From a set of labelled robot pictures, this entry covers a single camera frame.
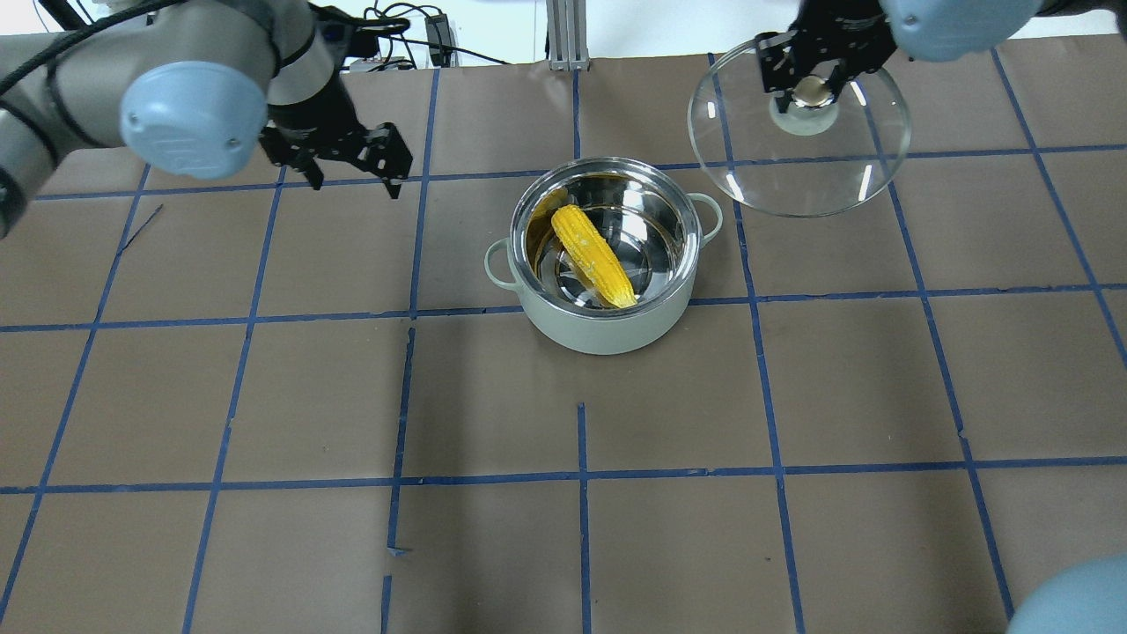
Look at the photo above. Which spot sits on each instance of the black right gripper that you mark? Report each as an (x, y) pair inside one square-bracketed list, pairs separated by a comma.
[(843, 28)]

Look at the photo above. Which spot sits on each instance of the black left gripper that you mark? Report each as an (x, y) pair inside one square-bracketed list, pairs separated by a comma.
[(310, 110)]

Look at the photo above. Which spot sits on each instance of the glass pot lid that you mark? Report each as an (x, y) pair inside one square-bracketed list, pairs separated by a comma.
[(810, 162)]

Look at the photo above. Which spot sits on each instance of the yellow corn cob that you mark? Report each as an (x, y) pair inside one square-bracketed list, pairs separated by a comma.
[(591, 254)]

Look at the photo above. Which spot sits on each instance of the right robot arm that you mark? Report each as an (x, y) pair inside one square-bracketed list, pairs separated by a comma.
[(942, 31)]

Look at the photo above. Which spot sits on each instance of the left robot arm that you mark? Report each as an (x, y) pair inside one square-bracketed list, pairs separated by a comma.
[(193, 88)]

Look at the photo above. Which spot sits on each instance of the grey-green cooking pot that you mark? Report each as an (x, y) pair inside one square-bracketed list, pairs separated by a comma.
[(656, 229)]

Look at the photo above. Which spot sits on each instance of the brown paper table mat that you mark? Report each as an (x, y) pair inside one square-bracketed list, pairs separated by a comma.
[(249, 407)]

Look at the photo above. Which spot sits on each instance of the aluminium frame post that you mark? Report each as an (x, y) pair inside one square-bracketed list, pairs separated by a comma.
[(567, 48)]

